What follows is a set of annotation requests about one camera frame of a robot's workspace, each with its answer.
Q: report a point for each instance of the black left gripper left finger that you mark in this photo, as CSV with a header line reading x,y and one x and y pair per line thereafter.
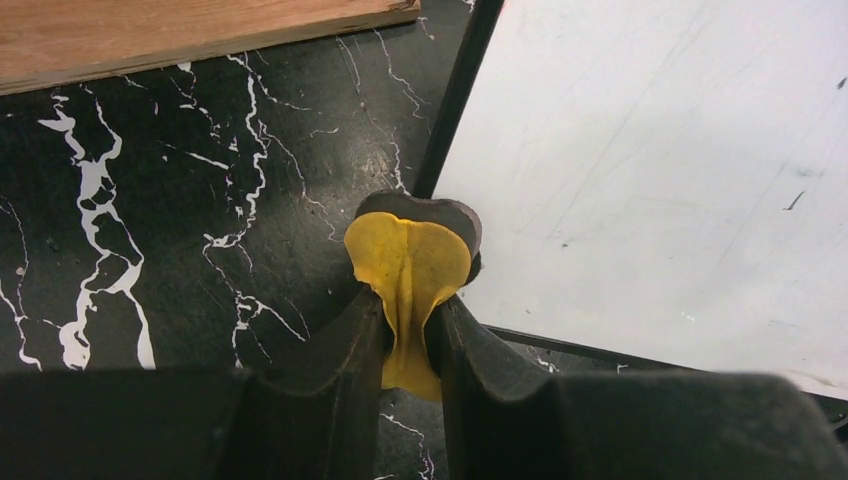
x,y
314,417

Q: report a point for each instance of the yellow bone-shaped eraser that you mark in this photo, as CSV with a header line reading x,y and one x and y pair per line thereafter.
x,y
414,254

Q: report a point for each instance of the small whiteboard black frame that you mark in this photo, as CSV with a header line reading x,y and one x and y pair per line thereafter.
x,y
659,182

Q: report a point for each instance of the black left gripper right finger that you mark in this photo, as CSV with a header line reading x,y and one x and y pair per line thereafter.
x,y
507,418

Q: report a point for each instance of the plywood board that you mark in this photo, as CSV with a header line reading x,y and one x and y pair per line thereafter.
x,y
49,43

